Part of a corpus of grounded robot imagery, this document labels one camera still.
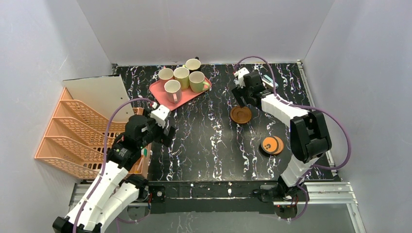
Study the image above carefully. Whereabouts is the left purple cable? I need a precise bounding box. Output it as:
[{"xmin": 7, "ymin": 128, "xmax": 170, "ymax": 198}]
[{"xmin": 72, "ymin": 98, "xmax": 158, "ymax": 233}]

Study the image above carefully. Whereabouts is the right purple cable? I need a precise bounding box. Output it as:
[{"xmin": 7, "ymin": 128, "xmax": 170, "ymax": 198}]
[{"xmin": 234, "ymin": 56, "xmax": 352, "ymax": 221}]

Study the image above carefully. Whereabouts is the yellow-green mug centre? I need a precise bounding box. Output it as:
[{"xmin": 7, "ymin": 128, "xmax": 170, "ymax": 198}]
[{"xmin": 173, "ymin": 67, "xmax": 190, "ymax": 90}]

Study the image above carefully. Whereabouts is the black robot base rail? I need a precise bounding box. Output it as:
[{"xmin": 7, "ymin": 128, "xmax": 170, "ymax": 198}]
[{"xmin": 69, "ymin": 180, "xmax": 358, "ymax": 226}]

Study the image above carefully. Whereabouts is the orange file rack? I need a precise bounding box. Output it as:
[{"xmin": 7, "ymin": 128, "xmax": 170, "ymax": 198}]
[{"xmin": 34, "ymin": 89, "xmax": 125, "ymax": 180}]

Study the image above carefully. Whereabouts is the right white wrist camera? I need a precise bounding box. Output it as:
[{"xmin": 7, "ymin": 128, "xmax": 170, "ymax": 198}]
[{"xmin": 234, "ymin": 67, "xmax": 250, "ymax": 88}]

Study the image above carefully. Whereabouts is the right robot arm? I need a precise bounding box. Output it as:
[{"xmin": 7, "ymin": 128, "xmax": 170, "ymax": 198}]
[{"xmin": 232, "ymin": 68, "xmax": 332, "ymax": 199}]

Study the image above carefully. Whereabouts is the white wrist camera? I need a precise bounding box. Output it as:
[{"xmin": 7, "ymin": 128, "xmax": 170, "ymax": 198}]
[
  {"xmin": 150, "ymin": 105, "xmax": 171, "ymax": 128},
  {"xmin": 234, "ymin": 67, "xmax": 250, "ymax": 88}
]

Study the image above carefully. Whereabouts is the orange desk organiser box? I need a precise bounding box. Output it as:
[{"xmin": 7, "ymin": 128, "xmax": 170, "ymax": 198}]
[{"xmin": 129, "ymin": 107, "xmax": 149, "ymax": 174}]

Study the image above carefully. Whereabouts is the brown grooved wooden coaster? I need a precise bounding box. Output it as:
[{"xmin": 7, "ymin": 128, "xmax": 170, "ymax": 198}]
[{"xmin": 230, "ymin": 106, "xmax": 252, "ymax": 124}]

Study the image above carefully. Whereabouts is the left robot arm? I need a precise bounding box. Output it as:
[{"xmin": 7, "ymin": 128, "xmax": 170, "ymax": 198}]
[{"xmin": 52, "ymin": 110, "xmax": 175, "ymax": 233}]

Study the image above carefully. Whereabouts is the pink mug large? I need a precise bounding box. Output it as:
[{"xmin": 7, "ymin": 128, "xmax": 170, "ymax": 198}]
[{"xmin": 164, "ymin": 80, "xmax": 182, "ymax": 104}]

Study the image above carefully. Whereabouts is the green mug far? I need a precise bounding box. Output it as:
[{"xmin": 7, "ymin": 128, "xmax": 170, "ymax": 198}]
[{"xmin": 189, "ymin": 71, "xmax": 211, "ymax": 93}]

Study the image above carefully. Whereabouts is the pink mug near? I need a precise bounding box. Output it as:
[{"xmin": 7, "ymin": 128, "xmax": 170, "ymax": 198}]
[{"xmin": 158, "ymin": 67, "xmax": 174, "ymax": 82}]

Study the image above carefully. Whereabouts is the orange black round coaster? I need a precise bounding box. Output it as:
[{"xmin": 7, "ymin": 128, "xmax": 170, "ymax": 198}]
[{"xmin": 259, "ymin": 136, "xmax": 284, "ymax": 157}]

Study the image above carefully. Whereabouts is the purple cable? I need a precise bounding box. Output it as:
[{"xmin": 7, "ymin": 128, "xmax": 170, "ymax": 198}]
[
  {"xmin": 234, "ymin": 56, "xmax": 352, "ymax": 221},
  {"xmin": 72, "ymin": 98, "xmax": 158, "ymax": 233}
]

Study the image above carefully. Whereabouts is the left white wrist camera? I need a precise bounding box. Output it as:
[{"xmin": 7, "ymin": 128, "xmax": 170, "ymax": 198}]
[{"xmin": 150, "ymin": 105, "xmax": 171, "ymax": 128}]

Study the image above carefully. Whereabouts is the pink serving tray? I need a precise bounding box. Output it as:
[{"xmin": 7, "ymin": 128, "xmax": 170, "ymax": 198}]
[{"xmin": 149, "ymin": 78, "xmax": 211, "ymax": 111}]

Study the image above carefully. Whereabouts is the white board sheet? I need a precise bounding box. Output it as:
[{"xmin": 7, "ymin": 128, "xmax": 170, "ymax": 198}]
[{"xmin": 63, "ymin": 74, "xmax": 130, "ymax": 119}]

